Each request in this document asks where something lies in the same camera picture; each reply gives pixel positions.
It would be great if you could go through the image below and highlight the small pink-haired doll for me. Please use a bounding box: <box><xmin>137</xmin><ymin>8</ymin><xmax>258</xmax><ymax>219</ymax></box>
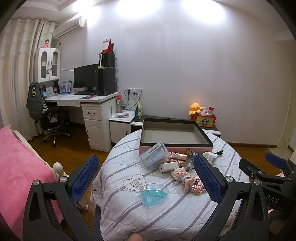
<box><xmin>170</xmin><ymin>167</ymin><xmax>196</xmax><ymax>192</ymax></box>

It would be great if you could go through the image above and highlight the wall power strip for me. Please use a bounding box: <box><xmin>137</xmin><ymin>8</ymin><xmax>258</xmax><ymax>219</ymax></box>
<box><xmin>126</xmin><ymin>88</ymin><xmax>144</xmax><ymax>95</ymax></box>

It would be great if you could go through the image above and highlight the clear heart-shaped lid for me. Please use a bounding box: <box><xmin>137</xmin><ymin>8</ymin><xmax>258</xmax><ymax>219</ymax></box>
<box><xmin>123</xmin><ymin>174</ymin><xmax>147</xmax><ymax>192</ymax></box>

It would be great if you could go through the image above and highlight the pink box with black rim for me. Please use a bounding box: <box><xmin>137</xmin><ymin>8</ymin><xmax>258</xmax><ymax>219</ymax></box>
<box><xmin>139</xmin><ymin>118</ymin><xmax>213</xmax><ymax>155</ymax></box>

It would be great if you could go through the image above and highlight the red cartoon storage box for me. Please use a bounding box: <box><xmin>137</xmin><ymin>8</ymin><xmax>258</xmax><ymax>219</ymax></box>
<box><xmin>194</xmin><ymin>114</ymin><xmax>216</xmax><ymax>128</ymax></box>

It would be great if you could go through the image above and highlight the white bed post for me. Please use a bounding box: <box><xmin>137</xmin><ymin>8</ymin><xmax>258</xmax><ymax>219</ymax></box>
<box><xmin>53</xmin><ymin>162</ymin><xmax>89</xmax><ymax>210</ymax></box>

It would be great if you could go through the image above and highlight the white power adapter block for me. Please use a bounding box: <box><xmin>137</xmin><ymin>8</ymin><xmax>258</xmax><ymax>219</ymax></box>
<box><xmin>159</xmin><ymin>162</ymin><xmax>179</xmax><ymax>173</ymax></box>

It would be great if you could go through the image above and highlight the orange octopus plush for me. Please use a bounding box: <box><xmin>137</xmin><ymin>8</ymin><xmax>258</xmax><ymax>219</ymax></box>
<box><xmin>188</xmin><ymin>102</ymin><xmax>205</xmax><ymax>115</ymax></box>

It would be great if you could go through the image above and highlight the white desk with drawers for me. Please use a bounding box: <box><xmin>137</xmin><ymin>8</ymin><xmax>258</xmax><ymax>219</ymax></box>
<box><xmin>46</xmin><ymin>93</ymin><xmax>116</xmax><ymax>152</ymax></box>

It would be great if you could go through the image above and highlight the white bedside cabinet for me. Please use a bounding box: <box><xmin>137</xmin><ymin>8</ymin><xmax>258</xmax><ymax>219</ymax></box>
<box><xmin>109</xmin><ymin>110</ymin><xmax>135</xmax><ymax>144</ymax></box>

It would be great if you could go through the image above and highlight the white wall cabinet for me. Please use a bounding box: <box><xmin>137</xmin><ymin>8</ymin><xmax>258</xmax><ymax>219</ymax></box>
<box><xmin>34</xmin><ymin>48</ymin><xmax>61</xmax><ymax>83</ymax></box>

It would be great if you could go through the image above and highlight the pink block toy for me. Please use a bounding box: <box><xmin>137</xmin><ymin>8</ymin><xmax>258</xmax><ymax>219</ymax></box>
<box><xmin>189</xmin><ymin>177</ymin><xmax>206</xmax><ymax>195</ymax></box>

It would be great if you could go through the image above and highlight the striped white quilt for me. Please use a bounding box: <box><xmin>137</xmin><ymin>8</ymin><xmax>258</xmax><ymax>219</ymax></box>
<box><xmin>90</xmin><ymin>128</ymin><xmax>250</xmax><ymax>241</ymax></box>

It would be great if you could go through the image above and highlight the black speaker box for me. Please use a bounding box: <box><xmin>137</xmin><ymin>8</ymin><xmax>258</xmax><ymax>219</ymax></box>
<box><xmin>101</xmin><ymin>52</ymin><xmax>115</xmax><ymax>68</ymax></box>

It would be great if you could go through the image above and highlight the rose gold metallic cylinder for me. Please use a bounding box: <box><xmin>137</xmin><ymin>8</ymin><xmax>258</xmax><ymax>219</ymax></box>
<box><xmin>170</xmin><ymin>152</ymin><xmax>187</xmax><ymax>167</ymax></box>

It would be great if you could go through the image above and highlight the clear glass bulb bottle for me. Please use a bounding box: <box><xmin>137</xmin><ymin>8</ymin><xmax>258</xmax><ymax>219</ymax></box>
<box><xmin>185</xmin><ymin>155</ymin><xmax>195</xmax><ymax>173</ymax></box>

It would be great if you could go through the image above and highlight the black computer tower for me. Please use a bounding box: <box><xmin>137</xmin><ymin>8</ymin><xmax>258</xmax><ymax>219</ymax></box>
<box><xmin>95</xmin><ymin>67</ymin><xmax>116</xmax><ymax>96</ymax></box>

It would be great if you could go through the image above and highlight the white plastic figure toy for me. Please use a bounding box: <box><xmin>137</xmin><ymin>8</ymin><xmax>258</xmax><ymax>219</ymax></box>
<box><xmin>202</xmin><ymin>152</ymin><xmax>219</xmax><ymax>166</ymax></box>

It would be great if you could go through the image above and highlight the beige curtain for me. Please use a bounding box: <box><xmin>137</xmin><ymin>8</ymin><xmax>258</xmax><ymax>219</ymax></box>
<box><xmin>1</xmin><ymin>19</ymin><xmax>56</xmax><ymax>140</ymax></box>

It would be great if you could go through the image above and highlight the red folder on speaker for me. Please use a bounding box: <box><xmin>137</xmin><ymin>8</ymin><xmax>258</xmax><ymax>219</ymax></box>
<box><xmin>101</xmin><ymin>39</ymin><xmax>113</xmax><ymax>53</ymax></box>

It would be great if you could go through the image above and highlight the blue heart-shaped clear dish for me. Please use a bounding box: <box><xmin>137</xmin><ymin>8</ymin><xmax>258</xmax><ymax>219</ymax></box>
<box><xmin>139</xmin><ymin>183</ymin><xmax>169</xmax><ymax>207</ymax></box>

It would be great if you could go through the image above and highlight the black office chair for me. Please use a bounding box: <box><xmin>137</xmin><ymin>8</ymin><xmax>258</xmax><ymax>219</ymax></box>
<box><xmin>40</xmin><ymin>106</ymin><xmax>71</xmax><ymax>148</ymax></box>

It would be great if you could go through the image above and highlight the white air conditioner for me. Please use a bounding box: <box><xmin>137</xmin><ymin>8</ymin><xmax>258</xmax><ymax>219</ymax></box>
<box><xmin>53</xmin><ymin>16</ymin><xmax>86</xmax><ymax>40</ymax></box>

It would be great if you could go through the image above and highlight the grey jacket on chair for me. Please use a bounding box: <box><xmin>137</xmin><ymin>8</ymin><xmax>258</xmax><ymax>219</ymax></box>
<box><xmin>26</xmin><ymin>82</ymin><xmax>48</xmax><ymax>123</ymax></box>

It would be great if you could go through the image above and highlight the blue yellow snack bag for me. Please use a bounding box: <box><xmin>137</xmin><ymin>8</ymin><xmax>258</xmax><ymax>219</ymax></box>
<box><xmin>135</xmin><ymin>101</ymin><xmax>142</xmax><ymax>120</ymax></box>

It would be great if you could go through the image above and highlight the pink blanket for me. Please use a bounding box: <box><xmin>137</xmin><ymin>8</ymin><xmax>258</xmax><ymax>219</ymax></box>
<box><xmin>0</xmin><ymin>126</ymin><xmax>57</xmax><ymax>240</ymax></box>

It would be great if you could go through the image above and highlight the clear plastic pack of items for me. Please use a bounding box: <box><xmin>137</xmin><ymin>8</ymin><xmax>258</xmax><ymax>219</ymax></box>
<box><xmin>139</xmin><ymin>142</ymin><xmax>171</xmax><ymax>169</ymax></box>

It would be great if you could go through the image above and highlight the orange-capped water bottle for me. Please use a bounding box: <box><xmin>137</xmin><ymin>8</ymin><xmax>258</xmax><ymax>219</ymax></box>
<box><xmin>116</xmin><ymin>94</ymin><xmax>122</xmax><ymax>113</ymax></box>

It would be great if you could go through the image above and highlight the black computer monitor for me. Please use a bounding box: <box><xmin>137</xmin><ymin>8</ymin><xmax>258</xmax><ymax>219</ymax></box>
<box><xmin>73</xmin><ymin>63</ymin><xmax>99</xmax><ymax>95</ymax></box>

